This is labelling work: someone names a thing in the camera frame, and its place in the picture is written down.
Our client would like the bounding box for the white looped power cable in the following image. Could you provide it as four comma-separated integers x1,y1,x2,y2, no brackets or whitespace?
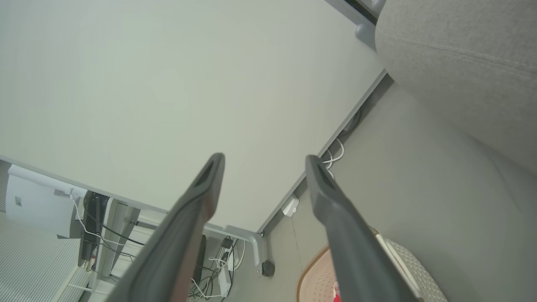
321,138,345,180

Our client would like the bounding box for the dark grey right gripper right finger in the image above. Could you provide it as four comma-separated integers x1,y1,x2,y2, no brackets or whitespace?
305,154,420,302

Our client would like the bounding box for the white desk frame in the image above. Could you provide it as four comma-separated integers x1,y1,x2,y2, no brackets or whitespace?
90,197,168,294

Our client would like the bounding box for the grey fabric sofa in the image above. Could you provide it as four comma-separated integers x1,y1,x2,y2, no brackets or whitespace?
375,0,537,177

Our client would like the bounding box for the white power strip with plugs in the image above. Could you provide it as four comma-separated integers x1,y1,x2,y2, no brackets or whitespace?
218,264,233,298

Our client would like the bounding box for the grey partition foot with caster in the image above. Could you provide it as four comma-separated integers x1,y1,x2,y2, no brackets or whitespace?
204,224,264,275

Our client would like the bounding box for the large white partition panel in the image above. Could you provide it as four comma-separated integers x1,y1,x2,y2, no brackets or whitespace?
0,0,387,235

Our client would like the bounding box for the white perforated laundry basket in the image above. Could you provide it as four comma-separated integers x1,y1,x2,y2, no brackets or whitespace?
296,226,448,302

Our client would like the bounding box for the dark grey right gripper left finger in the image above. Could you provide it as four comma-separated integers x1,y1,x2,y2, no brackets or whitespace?
105,153,226,302

